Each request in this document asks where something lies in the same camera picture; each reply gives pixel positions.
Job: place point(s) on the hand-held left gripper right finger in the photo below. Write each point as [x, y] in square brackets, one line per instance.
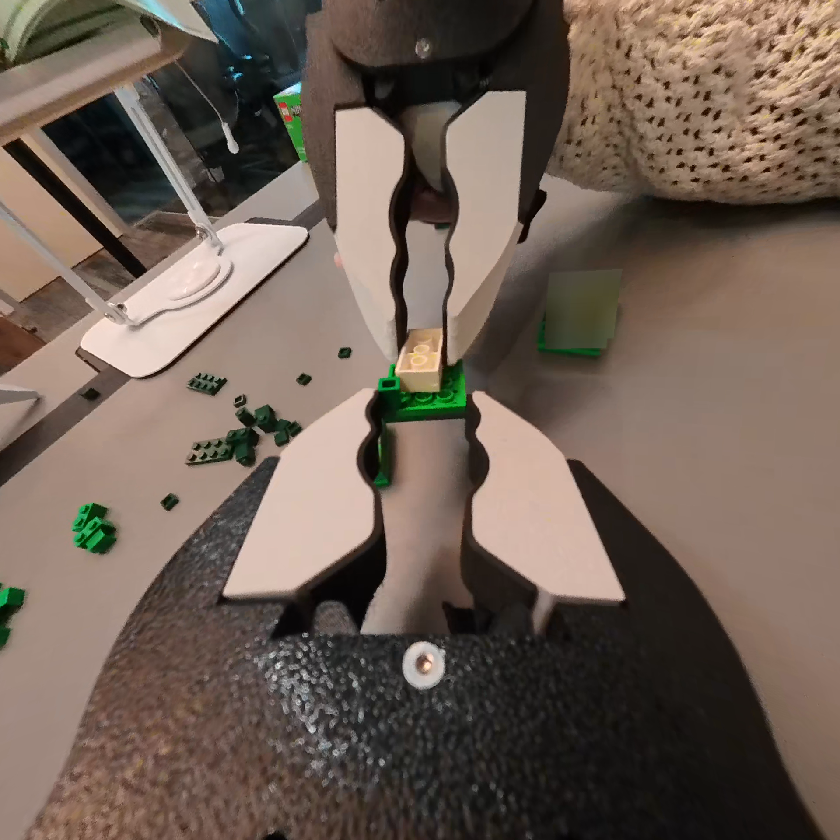
[538, 518]

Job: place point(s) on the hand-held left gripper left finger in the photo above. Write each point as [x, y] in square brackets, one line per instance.
[308, 518]

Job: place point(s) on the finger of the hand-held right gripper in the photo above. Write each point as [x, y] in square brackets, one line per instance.
[364, 197]
[492, 184]

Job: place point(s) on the small green hollow lego brick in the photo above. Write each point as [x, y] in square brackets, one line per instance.
[388, 384]

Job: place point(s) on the green lego creeper head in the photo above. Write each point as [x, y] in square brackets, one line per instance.
[543, 334]

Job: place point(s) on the scattered dark green lego pieces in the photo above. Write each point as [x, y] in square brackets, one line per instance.
[249, 433]

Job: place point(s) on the green lego box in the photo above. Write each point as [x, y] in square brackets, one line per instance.
[289, 118]

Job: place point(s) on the dark green lego plate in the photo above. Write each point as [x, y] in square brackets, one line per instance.
[207, 382]

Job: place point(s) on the scattered bright green lego pieces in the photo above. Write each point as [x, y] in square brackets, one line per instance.
[92, 528]

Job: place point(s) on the open lego instruction booklet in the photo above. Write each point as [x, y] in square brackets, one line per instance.
[65, 19]

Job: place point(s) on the person's right hand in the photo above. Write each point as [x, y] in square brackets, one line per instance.
[433, 205]

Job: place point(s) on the book stand with white base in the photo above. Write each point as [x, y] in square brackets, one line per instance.
[190, 289]

